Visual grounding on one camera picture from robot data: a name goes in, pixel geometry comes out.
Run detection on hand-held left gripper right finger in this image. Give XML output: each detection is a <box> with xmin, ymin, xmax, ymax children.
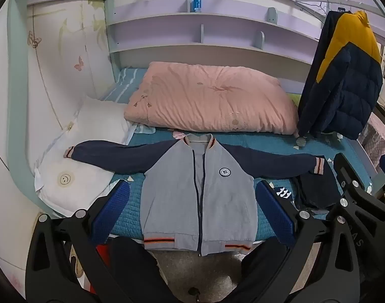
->
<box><xmin>243</xmin><ymin>181</ymin><xmax>361</xmax><ymax>303</ymax></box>

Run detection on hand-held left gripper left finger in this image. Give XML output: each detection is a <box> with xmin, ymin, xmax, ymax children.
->
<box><xmin>25</xmin><ymin>179</ymin><xmax>139</xmax><ymax>303</ymax></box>

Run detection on grey jacket with navy sleeves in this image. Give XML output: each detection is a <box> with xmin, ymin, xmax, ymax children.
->
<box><xmin>64</xmin><ymin>133</ymin><xmax>325</xmax><ymax>257</ymax></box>

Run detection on pink patterned cloth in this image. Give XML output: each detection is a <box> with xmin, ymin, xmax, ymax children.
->
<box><xmin>358</xmin><ymin>112</ymin><xmax>385</xmax><ymax>168</ymax></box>

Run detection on folded dark pants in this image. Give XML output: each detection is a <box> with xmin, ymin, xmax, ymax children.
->
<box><xmin>292</xmin><ymin>164</ymin><xmax>343</xmax><ymax>210</ymax></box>

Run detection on white pillow with smiley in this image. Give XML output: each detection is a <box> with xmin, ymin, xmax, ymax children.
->
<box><xmin>35</xmin><ymin>129</ymin><xmax>130</xmax><ymax>218</ymax></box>

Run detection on red object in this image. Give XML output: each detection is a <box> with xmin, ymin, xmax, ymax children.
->
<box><xmin>94</xmin><ymin>243</ymin><xmax>114</xmax><ymax>291</ymax></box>

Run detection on teal bed sheet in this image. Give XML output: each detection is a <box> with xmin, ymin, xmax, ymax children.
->
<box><xmin>110</xmin><ymin>123</ymin><xmax>374</xmax><ymax>240</ymax></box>

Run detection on navy and yellow puffer jacket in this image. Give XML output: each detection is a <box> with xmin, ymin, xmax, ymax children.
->
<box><xmin>298</xmin><ymin>10</ymin><xmax>383</xmax><ymax>141</ymax></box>

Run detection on plain white pillow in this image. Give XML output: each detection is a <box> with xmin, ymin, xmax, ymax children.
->
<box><xmin>73</xmin><ymin>96</ymin><xmax>134</xmax><ymax>147</ymax></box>

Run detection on light blue striped sheet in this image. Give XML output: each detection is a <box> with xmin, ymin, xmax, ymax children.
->
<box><xmin>99</xmin><ymin>67</ymin><xmax>157</xmax><ymax>135</ymax></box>

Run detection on pink quilt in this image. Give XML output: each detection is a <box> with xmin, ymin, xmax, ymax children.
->
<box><xmin>124</xmin><ymin>61</ymin><xmax>299</xmax><ymax>136</ymax></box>

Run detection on white wall shelf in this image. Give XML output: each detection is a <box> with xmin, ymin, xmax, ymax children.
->
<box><xmin>107</xmin><ymin>0</ymin><xmax>326</xmax><ymax>70</ymax></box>

